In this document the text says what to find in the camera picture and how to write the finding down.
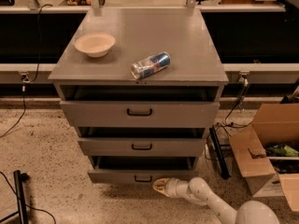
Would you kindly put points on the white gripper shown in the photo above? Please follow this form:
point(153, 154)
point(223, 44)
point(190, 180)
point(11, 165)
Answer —
point(172, 188)

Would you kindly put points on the grey bottom drawer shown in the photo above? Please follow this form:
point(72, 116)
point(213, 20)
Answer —
point(140, 170)

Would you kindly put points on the grey drawer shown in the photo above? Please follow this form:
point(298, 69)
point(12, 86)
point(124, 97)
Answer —
point(145, 107)
point(140, 170)
point(142, 147)

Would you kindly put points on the grey middle drawer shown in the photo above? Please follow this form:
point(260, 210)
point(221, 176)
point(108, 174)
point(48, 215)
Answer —
point(142, 147)

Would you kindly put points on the grey drawer cabinet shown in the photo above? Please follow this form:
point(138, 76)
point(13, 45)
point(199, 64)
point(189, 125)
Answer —
point(140, 33)

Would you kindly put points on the grey top drawer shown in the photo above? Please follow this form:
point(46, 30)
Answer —
point(145, 107)

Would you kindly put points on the black bar leaning right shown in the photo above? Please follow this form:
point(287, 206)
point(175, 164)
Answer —
point(221, 160)

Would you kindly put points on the blue silver drink can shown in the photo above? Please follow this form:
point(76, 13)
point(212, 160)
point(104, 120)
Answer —
point(151, 65)

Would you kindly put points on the green bag in box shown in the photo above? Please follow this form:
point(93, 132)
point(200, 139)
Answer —
point(281, 150)

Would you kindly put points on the brown cardboard box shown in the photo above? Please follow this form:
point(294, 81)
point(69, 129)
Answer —
point(272, 123)

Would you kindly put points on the black stand on floor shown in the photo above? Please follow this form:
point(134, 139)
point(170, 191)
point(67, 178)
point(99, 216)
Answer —
point(18, 211)

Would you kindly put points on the white paper bowl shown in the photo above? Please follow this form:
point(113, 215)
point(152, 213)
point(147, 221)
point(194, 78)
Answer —
point(95, 45)

